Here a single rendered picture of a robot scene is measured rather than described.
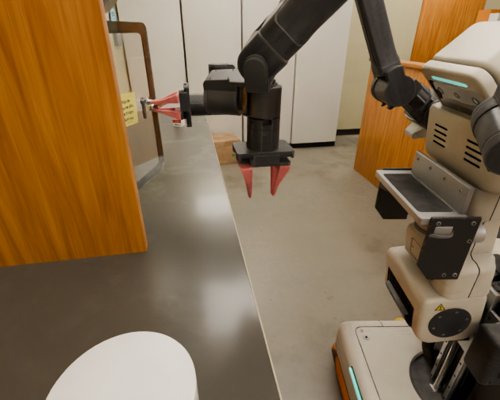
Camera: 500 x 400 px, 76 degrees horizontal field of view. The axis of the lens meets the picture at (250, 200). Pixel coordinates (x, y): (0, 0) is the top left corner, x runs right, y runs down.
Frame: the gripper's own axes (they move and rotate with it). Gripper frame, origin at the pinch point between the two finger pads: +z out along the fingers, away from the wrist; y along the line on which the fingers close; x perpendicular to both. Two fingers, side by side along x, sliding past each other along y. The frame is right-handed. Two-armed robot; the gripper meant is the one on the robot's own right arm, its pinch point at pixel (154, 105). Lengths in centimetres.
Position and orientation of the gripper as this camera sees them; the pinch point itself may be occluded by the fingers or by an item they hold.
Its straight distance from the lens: 88.6
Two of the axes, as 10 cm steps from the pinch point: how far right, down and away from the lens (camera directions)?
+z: -9.9, 0.8, -1.5
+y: 0.0, -8.8, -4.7
